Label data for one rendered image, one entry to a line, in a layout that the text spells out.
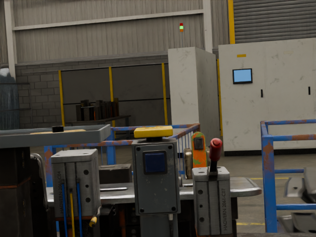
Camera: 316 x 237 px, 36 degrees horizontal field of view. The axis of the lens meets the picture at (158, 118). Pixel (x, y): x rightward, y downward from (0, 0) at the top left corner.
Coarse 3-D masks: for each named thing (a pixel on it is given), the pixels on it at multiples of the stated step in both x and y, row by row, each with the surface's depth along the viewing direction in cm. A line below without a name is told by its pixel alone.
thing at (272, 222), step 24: (288, 120) 377; (312, 120) 373; (264, 144) 267; (264, 168) 268; (312, 168) 359; (264, 192) 381; (288, 192) 302; (312, 192) 287; (288, 216) 357; (312, 216) 343
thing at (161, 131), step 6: (162, 126) 80; (168, 126) 79; (138, 132) 75; (144, 132) 75; (150, 132) 75; (156, 132) 75; (162, 132) 75; (168, 132) 75; (150, 138) 77; (156, 138) 77
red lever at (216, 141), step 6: (216, 138) 80; (210, 144) 80; (216, 144) 79; (210, 150) 81; (216, 150) 80; (210, 156) 83; (216, 156) 82; (210, 162) 86; (216, 162) 85; (210, 168) 88; (216, 168) 89; (210, 174) 89; (216, 174) 89; (210, 180) 90
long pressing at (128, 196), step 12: (192, 180) 118; (240, 180) 115; (252, 180) 115; (48, 192) 113; (108, 192) 109; (120, 192) 108; (132, 192) 108; (180, 192) 103; (192, 192) 103; (240, 192) 102; (252, 192) 103; (48, 204) 103
